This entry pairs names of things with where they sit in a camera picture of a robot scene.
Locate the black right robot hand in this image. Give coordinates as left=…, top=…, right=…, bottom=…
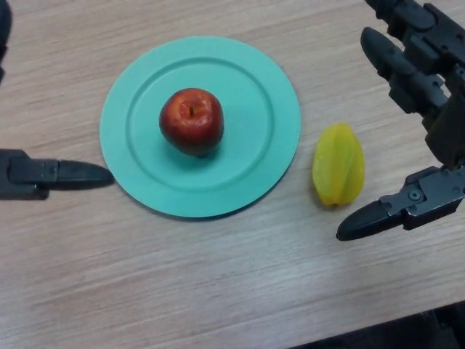
left=336, top=0, right=465, bottom=242

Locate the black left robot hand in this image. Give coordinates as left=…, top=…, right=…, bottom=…
left=0, top=0, right=116, bottom=201

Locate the red apple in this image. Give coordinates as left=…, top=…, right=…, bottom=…
left=158, top=87, right=225, bottom=158

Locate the green round plate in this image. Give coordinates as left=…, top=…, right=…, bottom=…
left=99, top=35, right=302, bottom=220

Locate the yellow starfruit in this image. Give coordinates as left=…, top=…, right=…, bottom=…
left=312, top=122, right=365, bottom=207

